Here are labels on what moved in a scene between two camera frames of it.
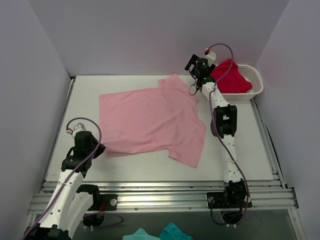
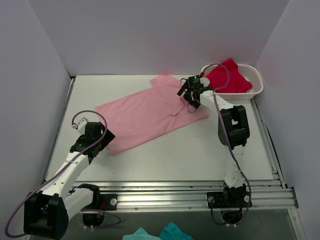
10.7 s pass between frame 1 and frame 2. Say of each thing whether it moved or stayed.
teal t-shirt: stayed
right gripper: moved
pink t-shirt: moved
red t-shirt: stayed
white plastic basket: stayed
